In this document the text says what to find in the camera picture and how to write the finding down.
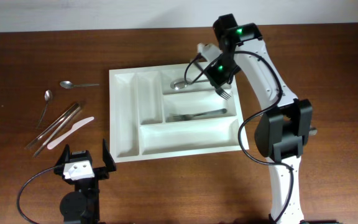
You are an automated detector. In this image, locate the small teaspoon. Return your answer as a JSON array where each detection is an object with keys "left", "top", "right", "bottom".
[
  {"left": 36, "top": 90, "right": 53, "bottom": 128},
  {"left": 60, "top": 80, "right": 99, "bottom": 89}
]

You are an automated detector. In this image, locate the steel fork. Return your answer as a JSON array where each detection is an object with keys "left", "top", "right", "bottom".
[
  {"left": 194, "top": 61, "right": 231, "bottom": 100},
  {"left": 170, "top": 108, "right": 227, "bottom": 121}
]

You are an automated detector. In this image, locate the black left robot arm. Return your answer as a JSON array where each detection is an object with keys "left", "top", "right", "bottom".
[{"left": 53, "top": 140, "right": 116, "bottom": 223}]

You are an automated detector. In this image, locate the small teaspoon upper left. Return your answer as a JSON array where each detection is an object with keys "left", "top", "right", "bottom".
[{"left": 60, "top": 80, "right": 99, "bottom": 89}]

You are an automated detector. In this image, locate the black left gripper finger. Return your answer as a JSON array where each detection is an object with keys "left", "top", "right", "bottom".
[
  {"left": 56, "top": 144, "right": 70, "bottom": 166},
  {"left": 102, "top": 139, "right": 117, "bottom": 172}
]

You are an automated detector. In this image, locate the white plastic cutlery tray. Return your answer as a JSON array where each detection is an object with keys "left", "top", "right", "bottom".
[{"left": 109, "top": 64, "right": 243, "bottom": 162}]

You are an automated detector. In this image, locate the white plastic knife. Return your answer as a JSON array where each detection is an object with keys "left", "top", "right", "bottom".
[{"left": 47, "top": 116, "right": 94, "bottom": 150}]

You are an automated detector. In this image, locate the steel tablespoon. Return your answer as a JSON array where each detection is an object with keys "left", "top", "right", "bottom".
[{"left": 170, "top": 78, "right": 209, "bottom": 90}]

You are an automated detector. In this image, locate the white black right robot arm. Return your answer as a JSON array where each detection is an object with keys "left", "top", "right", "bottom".
[{"left": 198, "top": 14, "right": 313, "bottom": 223}]

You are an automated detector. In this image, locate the black left camera cable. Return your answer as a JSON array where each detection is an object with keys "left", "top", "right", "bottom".
[{"left": 16, "top": 165, "right": 64, "bottom": 224}]

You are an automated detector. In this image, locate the black camera cable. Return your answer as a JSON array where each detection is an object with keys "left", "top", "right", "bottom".
[
  {"left": 16, "top": 165, "right": 64, "bottom": 224},
  {"left": 183, "top": 49, "right": 295, "bottom": 224}
]

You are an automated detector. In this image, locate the small teaspoon far left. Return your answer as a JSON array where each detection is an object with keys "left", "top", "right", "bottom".
[{"left": 36, "top": 90, "right": 53, "bottom": 128}]

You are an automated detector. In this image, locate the black right camera cable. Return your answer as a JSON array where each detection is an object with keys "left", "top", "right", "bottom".
[{"left": 183, "top": 49, "right": 295, "bottom": 224}]

